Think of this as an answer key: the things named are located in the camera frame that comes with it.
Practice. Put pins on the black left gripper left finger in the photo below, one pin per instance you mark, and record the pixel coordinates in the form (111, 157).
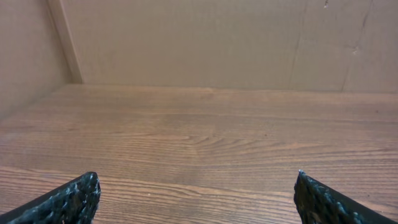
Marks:
(75, 202)

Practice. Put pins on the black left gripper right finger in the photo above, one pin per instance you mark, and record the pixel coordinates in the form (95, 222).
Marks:
(317, 203)

